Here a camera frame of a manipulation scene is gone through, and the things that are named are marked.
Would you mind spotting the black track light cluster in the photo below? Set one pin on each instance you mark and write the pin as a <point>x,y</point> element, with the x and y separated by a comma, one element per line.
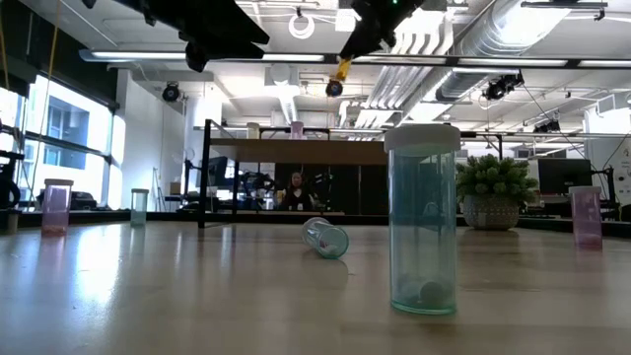
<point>500,88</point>

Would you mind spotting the pink medicine bottle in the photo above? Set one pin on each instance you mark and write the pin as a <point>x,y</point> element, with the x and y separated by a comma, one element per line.
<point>586,217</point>
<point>56,207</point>
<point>297,130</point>

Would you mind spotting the wooden shelf black metal legs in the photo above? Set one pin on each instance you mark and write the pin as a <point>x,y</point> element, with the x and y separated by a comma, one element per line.
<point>296,150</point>

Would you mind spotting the green plant in patterned pot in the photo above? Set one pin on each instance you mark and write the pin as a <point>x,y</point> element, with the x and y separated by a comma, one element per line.
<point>493,187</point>

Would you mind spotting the teal medicine bottle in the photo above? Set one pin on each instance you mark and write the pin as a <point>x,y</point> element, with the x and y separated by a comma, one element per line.
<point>326,239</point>
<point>139,207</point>
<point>422,222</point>

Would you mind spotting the pale yellow medicine bottle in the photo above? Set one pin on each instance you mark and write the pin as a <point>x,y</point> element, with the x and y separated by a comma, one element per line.
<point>253,131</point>

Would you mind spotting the black couch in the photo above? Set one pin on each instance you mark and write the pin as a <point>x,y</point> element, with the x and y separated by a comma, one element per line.
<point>84,201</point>

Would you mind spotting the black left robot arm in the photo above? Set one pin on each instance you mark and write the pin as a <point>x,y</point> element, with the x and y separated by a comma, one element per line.
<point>148,10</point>

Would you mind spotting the silver ventilation duct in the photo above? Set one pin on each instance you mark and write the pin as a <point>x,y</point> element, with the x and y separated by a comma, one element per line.
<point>517,20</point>

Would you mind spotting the black computer monitor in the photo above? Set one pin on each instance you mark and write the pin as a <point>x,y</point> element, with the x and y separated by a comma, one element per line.
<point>564,175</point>

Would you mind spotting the long ceiling light strip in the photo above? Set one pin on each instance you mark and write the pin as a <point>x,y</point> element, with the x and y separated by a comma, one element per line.
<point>148,55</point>

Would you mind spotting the orange medicine bottle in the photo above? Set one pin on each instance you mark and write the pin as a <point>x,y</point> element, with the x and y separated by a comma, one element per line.
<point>343,70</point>

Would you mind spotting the small cardboard box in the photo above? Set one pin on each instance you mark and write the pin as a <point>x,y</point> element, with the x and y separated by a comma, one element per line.
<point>174,188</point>

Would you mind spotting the person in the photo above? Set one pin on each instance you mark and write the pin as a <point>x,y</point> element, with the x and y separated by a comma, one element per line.
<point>297,193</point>

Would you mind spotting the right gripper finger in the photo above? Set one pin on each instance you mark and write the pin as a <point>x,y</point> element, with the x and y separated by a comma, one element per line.
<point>383,39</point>
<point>360,42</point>

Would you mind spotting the black aluminium table frame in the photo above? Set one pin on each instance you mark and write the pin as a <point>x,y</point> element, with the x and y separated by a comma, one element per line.
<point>162,216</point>

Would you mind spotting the black ceiling spotlight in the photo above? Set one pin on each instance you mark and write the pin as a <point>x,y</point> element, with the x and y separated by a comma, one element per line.
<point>334,89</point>
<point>171,92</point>

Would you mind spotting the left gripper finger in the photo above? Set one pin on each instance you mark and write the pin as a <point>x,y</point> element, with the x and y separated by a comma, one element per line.
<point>231,34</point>
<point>222,51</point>

